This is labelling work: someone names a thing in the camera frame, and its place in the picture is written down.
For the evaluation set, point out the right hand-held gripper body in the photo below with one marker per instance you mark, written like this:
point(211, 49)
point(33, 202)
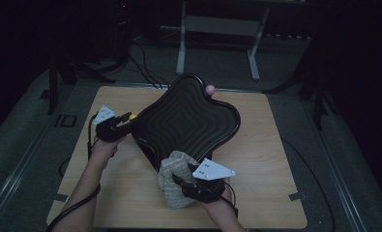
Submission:
point(211, 170)

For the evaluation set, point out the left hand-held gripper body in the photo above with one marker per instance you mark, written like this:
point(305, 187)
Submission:
point(109, 130)

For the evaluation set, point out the yellow ball knob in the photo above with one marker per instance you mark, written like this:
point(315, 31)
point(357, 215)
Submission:
point(132, 116)

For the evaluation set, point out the grey fluffy cloth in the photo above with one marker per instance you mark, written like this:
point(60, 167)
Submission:
point(170, 193)

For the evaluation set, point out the black wavy tray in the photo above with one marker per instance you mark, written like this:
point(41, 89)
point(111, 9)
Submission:
point(185, 119)

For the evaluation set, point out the person's left hand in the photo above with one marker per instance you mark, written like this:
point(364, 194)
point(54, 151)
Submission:
point(104, 151)

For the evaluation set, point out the person's right hand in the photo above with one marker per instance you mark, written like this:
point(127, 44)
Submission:
point(222, 206)

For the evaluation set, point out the black tripod stand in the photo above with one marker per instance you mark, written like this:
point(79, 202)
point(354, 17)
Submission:
point(53, 87)
point(319, 103)

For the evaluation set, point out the pink ball knob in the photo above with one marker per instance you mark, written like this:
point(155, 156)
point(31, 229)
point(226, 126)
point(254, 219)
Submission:
point(210, 89)

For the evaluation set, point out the grey tape strip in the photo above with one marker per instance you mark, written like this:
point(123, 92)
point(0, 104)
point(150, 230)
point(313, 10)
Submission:
point(297, 196)
point(60, 197)

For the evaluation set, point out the white metal stand frame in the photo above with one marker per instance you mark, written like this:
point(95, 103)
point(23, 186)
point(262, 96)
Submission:
point(222, 25)

